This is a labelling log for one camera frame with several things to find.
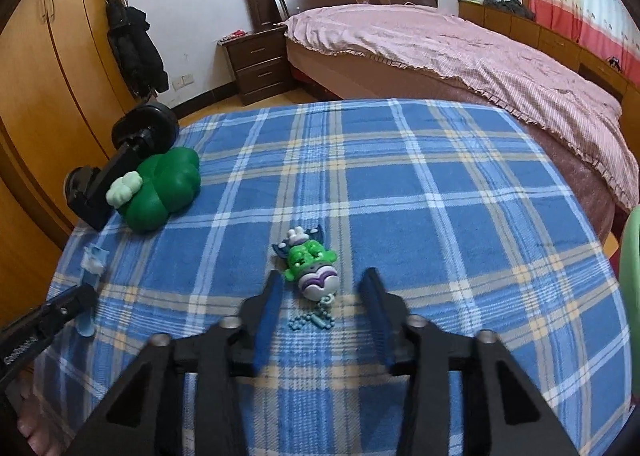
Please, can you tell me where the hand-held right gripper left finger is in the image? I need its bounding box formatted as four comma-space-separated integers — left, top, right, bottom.
65, 270, 286, 456

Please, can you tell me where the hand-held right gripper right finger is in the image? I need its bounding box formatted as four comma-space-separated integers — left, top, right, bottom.
357, 267, 568, 456

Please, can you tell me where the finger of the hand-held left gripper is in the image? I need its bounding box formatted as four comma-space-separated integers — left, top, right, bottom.
0, 283, 99, 387

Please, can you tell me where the light blue plastic stick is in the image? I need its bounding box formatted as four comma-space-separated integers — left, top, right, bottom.
79, 245, 110, 338

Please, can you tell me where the green keychain figure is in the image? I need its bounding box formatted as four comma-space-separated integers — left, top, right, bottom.
271, 225, 342, 333

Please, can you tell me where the green rimmed red waste bin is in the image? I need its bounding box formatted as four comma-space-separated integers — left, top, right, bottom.
617, 203, 640, 298

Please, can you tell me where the person's left hand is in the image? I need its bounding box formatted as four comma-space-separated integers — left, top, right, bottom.
12, 371, 63, 456

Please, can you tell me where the blue plaid cloth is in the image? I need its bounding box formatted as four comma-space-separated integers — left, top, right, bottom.
32, 98, 633, 456

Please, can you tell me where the green clover toy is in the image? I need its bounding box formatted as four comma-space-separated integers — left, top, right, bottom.
106, 147, 202, 235

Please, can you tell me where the light wooden wardrobe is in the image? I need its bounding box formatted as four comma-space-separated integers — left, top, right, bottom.
0, 0, 137, 287

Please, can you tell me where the dark wooden nightstand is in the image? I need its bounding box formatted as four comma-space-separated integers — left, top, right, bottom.
217, 26, 297, 107

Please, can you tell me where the black hanging jacket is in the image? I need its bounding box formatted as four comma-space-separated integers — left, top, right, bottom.
105, 1, 170, 103

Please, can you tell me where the pink bed blanket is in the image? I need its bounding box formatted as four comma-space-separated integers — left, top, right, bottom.
279, 3, 640, 211

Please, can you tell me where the long wooden window cabinet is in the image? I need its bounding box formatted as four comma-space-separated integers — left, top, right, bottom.
457, 0, 640, 103

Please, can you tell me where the dark clothes pile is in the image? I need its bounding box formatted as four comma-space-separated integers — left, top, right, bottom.
482, 0, 537, 21

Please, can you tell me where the black phone mount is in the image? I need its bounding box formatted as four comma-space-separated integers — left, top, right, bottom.
64, 103, 179, 232

